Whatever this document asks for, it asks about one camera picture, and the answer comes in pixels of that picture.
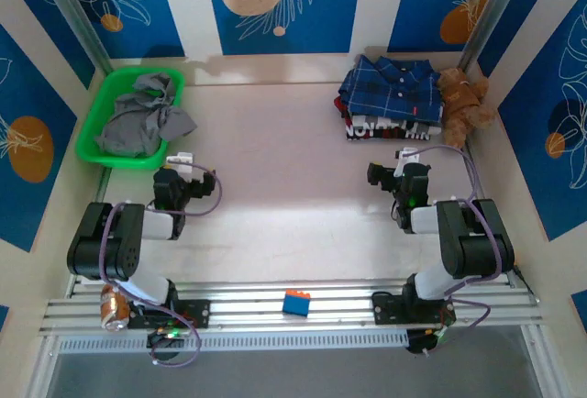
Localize grey long sleeve shirt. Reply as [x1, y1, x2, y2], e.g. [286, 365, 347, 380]
[94, 72, 198, 159]

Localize black white print folded shirt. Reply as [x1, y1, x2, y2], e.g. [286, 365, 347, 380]
[344, 113, 444, 142]

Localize blue plaid folded shirt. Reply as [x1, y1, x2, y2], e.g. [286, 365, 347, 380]
[338, 54, 445, 123]

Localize brown teddy bear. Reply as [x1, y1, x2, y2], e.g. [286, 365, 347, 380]
[435, 67, 496, 149]

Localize green plastic basket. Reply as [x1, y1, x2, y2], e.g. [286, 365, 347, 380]
[74, 66, 186, 171]

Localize blue orange toy brick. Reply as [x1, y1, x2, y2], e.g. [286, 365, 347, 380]
[282, 290, 312, 319]

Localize black controller board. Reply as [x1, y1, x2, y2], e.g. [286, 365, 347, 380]
[146, 329, 185, 353]
[406, 328, 449, 356]

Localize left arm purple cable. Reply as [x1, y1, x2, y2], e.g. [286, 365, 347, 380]
[99, 162, 225, 368]

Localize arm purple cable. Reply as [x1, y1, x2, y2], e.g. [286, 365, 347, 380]
[99, 162, 225, 368]
[405, 144, 504, 358]

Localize aluminium side rail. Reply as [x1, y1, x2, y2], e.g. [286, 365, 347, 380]
[460, 145, 485, 202]

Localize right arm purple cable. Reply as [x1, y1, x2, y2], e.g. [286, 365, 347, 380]
[405, 144, 504, 358]

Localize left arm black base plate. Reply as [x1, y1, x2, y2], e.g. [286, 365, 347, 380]
[127, 299, 211, 329]

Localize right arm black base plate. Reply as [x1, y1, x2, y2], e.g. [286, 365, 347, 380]
[371, 291, 458, 326]

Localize aluminium rail frame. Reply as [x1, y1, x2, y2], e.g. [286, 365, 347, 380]
[39, 278, 542, 337]

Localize orange handled screwdriver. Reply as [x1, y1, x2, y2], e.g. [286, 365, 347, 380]
[511, 264, 536, 299]

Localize white slotted cable duct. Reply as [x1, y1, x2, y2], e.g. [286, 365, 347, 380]
[58, 329, 409, 354]

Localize aluminium corner post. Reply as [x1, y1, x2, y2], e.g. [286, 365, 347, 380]
[458, 0, 528, 72]
[34, 0, 114, 76]

